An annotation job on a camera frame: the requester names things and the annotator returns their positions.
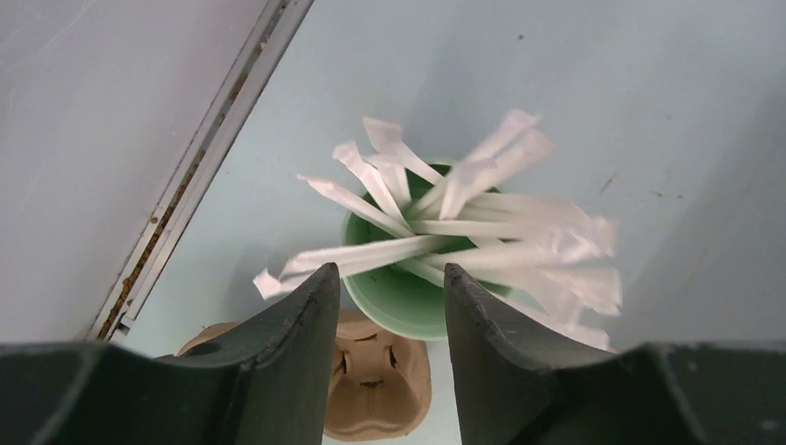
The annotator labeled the green straw holder cup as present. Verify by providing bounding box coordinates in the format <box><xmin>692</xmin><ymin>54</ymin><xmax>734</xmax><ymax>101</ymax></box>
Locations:
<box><xmin>342</xmin><ymin>171</ymin><xmax>476</xmax><ymax>341</ymax></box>

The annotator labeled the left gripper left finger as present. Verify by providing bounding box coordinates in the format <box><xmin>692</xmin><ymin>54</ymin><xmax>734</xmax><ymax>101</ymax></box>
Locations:
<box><xmin>1</xmin><ymin>263</ymin><xmax>340</xmax><ymax>444</ymax></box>

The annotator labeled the brown cardboard cup carrier stack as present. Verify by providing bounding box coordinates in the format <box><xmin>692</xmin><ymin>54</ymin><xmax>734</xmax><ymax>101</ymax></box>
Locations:
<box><xmin>176</xmin><ymin>309</ymin><xmax>432</xmax><ymax>443</ymax></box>

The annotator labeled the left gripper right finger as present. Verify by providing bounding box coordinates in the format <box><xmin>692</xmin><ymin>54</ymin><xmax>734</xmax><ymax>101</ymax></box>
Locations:
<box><xmin>444</xmin><ymin>263</ymin><xmax>785</xmax><ymax>444</ymax></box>

